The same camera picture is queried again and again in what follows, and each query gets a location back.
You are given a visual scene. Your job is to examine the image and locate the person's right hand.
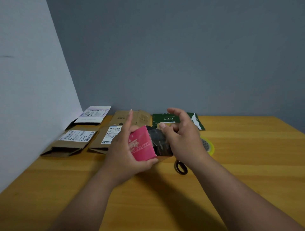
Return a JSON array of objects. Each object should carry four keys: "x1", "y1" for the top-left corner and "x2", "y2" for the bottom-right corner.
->
[{"x1": 159, "y1": 107, "x2": 210, "y2": 169}]

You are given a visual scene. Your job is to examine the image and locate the person's left hand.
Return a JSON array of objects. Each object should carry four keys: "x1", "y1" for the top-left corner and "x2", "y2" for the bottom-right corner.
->
[{"x1": 102, "y1": 109, "x2": 159, "y2": 187}]

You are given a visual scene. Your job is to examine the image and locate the yellow tape roll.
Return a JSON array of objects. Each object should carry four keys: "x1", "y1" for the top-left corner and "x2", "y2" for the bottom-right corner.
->
[{"x1": 200, "y1": 136, "x2": 215, "y2": 156}]

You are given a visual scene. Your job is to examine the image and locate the pink and black carton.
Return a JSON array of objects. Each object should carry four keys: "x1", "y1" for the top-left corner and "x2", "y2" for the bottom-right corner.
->
[{"x1": 128, "y1": 125, "x2": 174, "y2": 162}]

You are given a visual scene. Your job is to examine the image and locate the brown carton with label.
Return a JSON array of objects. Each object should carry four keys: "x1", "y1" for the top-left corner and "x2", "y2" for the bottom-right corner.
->
[{"x1": 88, "y1": 125, "x2": 124, "y2": 155}]

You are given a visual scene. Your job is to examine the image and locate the black scissors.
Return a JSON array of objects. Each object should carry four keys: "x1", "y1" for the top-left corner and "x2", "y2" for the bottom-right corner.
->
[{"x1": 174, "y1": 160, "x2": 188, "y2": 175}]

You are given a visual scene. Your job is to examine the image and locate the green box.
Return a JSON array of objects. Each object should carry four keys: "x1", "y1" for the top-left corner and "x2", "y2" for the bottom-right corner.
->
[{"x1": 152, "y1": 112, "x2": 205, "y2": 131}]

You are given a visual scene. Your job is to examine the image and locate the plain brown carton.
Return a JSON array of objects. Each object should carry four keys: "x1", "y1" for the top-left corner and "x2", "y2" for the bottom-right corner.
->
[{"x1": 109, "y1": 109, "x2": 153, "y2": 128}]

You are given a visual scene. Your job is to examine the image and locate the black box white label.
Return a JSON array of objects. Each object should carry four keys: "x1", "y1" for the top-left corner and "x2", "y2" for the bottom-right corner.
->
[{"x1": 64, "y1": 106, "x2": 112, "y2": 131}]

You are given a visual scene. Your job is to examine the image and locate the brown box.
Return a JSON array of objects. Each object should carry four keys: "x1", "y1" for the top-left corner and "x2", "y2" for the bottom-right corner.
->
[{"x1": 40, "y1": 125, "x2": 100, "y2": 157}]

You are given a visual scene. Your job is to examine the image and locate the person's right forearm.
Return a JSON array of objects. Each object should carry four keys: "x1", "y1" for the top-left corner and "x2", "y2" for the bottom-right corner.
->
[{"x1": 189, "y1": 156, "x2": 305, "y2": 231}]

